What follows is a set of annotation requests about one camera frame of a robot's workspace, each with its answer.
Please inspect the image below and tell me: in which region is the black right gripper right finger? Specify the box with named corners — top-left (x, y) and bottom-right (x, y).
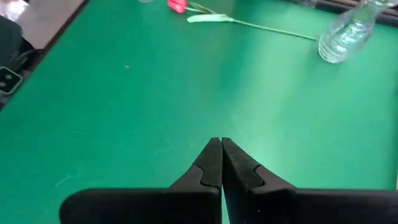
top-left (221, 136), bottom-right (398, 224)

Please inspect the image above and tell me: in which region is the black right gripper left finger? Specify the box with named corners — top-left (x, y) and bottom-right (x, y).
top-left (58, 136), bottom-right (223, 224)

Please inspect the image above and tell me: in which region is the red artificial tulip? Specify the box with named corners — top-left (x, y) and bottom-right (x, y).
top-left (167, 0), bottom-right (317, 41)

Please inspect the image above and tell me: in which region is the ribbed clear glass vase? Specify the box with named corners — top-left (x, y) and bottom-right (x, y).
top-left (317, 0), bottom-right (391, 65)

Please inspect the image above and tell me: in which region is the green table mat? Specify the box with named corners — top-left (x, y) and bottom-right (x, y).
top-left (0, 0), bottom-right (398, 224)

